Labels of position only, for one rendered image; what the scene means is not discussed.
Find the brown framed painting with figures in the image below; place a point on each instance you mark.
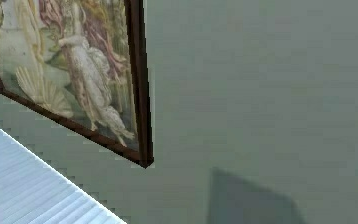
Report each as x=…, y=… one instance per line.
x=80, y=66

